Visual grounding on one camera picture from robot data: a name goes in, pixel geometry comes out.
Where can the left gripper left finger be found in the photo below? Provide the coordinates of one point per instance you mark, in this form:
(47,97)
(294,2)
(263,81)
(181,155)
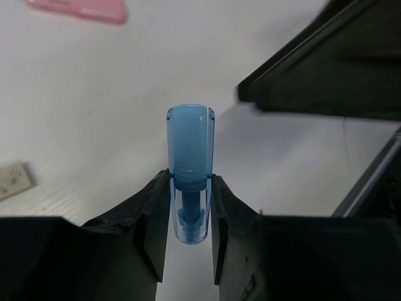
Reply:
(119,255)

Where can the grey white eraser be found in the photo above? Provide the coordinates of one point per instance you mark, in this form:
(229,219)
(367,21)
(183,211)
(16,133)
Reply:
(16,178)

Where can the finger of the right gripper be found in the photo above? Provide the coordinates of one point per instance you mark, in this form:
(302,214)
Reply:
(346,63)

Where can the pink correction tape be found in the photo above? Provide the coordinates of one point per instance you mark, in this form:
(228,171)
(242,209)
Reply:
(109,11)

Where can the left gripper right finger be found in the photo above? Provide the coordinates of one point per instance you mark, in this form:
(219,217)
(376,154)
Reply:
(259,257)

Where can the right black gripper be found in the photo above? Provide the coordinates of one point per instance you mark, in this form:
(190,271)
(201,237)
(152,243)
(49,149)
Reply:
(372,180)

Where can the blue correction tape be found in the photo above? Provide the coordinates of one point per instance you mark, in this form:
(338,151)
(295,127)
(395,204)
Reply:
(190,142)

